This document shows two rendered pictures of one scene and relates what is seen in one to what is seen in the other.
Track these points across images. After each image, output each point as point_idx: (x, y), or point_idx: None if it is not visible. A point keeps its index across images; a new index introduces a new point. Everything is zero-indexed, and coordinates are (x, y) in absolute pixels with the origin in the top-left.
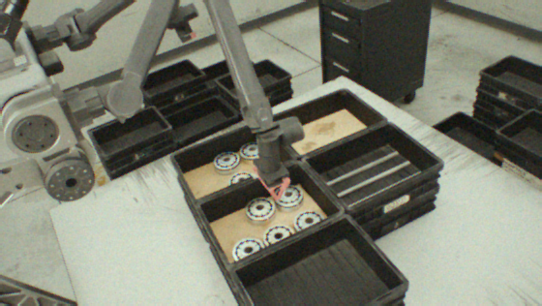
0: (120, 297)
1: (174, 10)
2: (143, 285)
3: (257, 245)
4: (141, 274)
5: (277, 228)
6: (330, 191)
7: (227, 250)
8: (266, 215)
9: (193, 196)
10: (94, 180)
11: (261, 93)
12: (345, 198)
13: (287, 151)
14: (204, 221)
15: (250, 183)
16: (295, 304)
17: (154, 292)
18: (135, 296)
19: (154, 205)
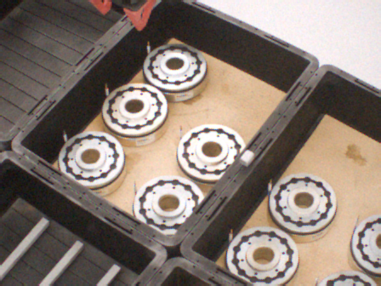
0: (368, 31)
1: None
2: (355, 55)
3: (164, 80)
4: (374, 67)
5: (148, 124)
6: (54, 181)
7: (224, 74)
8: (180, 128)
9: (339, 73)
10: None
11: None
12: (49, 265)
13: (218, 265)
14: (270, 37)
15: (248, 142)
16: (60, 45)
17: (327, 52)
18: (349, 38)
19: None
